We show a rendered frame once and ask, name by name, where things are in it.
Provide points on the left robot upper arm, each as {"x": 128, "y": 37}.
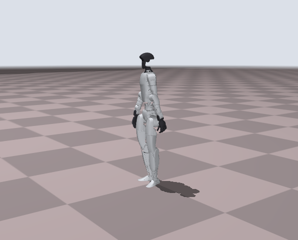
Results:
{"x": 151, "y": 78}

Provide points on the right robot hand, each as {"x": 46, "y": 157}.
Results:
{"x": 134, "y": 119}

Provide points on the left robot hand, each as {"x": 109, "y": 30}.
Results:
{"x": 162, "y": 124}

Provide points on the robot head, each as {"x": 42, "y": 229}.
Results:
{"x": 146, "y": 57}

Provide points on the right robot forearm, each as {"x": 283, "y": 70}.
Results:
{"x": 138, "y": 105}

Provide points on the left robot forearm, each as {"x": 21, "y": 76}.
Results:
{"x": 157, "y": 106}

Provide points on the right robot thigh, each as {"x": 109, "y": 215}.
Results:
{"x": 140, "y": 130}

